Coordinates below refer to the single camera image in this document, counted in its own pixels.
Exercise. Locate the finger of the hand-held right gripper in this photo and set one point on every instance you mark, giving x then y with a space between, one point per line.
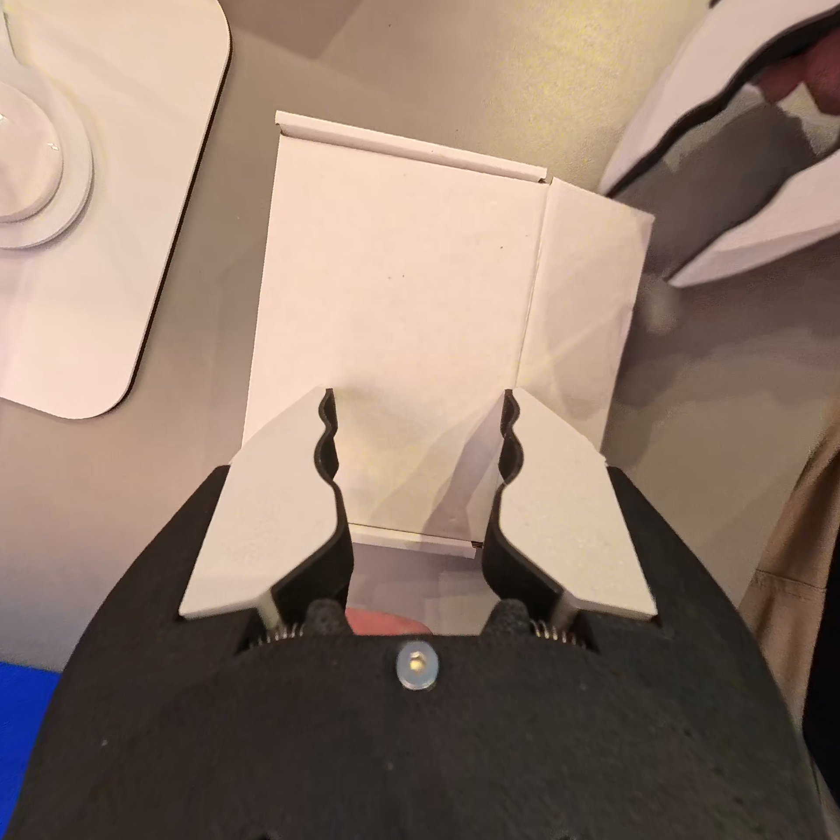
709 65
781 223

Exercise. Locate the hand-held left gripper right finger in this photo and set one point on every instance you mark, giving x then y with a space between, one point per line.
564 518

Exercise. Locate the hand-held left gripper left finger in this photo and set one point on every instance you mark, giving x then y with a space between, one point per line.
262 512

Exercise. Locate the white cardboard box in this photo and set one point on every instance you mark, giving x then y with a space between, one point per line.
400 289

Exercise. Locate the person's right hand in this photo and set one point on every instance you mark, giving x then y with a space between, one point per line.
820 79

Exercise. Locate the person's beige clothing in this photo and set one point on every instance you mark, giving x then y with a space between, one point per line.
797 538

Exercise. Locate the blue object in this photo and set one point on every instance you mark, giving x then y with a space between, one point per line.
23 689

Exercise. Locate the person's dark clothing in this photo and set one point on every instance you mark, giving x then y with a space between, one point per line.
825 689

